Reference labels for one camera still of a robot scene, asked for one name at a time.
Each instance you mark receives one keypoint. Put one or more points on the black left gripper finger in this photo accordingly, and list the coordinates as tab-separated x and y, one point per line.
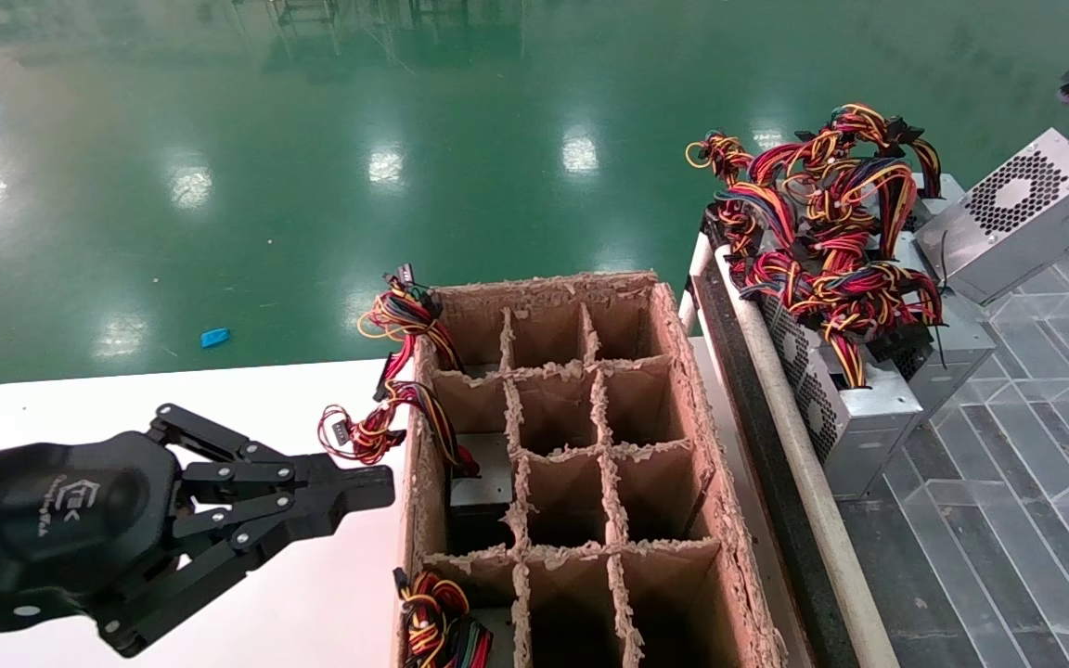
349	487

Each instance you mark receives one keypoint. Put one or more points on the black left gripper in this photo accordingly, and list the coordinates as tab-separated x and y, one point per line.
52	529

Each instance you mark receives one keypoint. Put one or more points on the blue scrap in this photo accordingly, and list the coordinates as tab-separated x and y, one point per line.
216	338

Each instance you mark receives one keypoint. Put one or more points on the brown divided cardboard box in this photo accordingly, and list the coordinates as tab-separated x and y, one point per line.
553	334

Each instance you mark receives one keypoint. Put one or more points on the clear acrylic panel surface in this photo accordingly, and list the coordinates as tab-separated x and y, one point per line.
1054	464

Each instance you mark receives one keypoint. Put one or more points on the short white tube rail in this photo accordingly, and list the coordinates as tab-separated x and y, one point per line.
690	306

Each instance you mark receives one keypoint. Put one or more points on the black frame beam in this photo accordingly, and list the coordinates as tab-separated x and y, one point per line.
776	482

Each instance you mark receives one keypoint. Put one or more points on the long white tube rail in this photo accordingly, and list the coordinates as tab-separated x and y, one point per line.
804	445

